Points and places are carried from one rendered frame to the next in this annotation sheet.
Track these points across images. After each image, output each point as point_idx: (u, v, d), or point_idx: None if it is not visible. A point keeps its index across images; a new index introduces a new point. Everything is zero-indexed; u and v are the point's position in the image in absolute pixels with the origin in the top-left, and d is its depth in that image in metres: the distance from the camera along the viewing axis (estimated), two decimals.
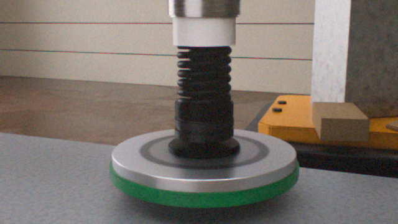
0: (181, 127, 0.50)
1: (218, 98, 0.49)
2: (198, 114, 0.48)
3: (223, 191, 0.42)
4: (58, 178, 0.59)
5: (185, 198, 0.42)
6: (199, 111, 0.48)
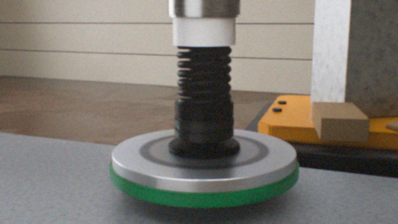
0: (181, 127, 0.50)
1: (218, 98, 0.49)
2: (198, 114, 0.48)
3: (295, 168, 0.49)
4: (58, 178, 0.59)
5: (286, 183, 0.46)
6: (199, 111, 0.48)
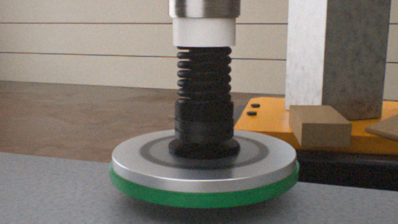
0: (181, 127, 0.50)
1: (218, 98, 0.49)
2: (198, 114, 0.48)
3: (272, 183, 0.45)
4: (18, 204, 0.51)
5: (244, 196, 0.43)
6: (199, 111, 0.48)
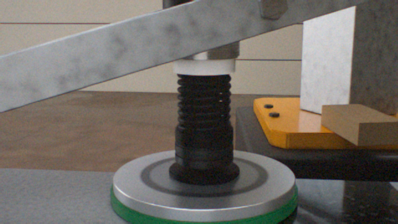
0: (181, 153, 0.50)
1: (218, 124, 0.50)
2: (198, 141, 0.49)
3: (121, 203, 0.47)
4: None
5: (111, 196, 0.51)
6: (199, 137, 0.49)
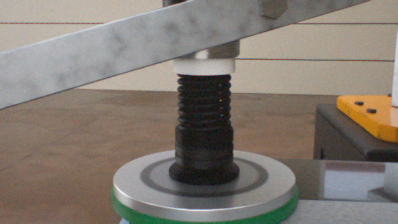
0: (181, 153, 0.50)
1: (218, 124, 0.50)
2: (198, 141, 0.49)
3: (112, 188, 0.51)
4: None
5: None
6: (199, 137, 0.49)
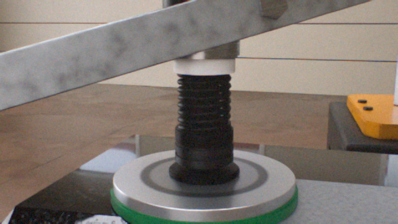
0: (181, 153, 0.50)
1: (218, 124, 0.50)
2: (198, 141, 0.49)
3: None
4: (305, 182, 0.58)
5: None
6: (199, 137, 0.49)
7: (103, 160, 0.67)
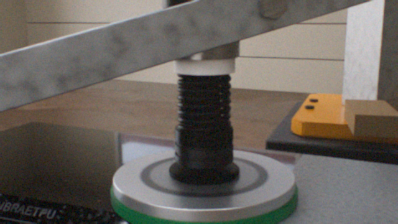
0: (181, 153, 0.50)
1: (218, 124, 0.50)
2: (198, 141, 0.49)
3: (277, 208, 0.46)
4: (115, 164, 0.65)
5: (252, 223, 0.44)
6: (199, 137, 0.49)
7: None
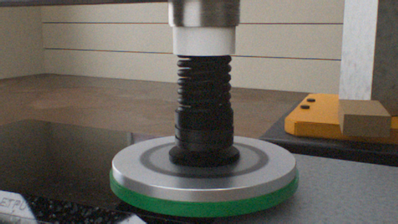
0: (181, 135, 0.50)
1: (218, 106, 0.49)
2: (198, 123, 0.49)
3: None
4: (95, 160, 0.67)
5: None
6: (199, 119, 0.48)
7: None
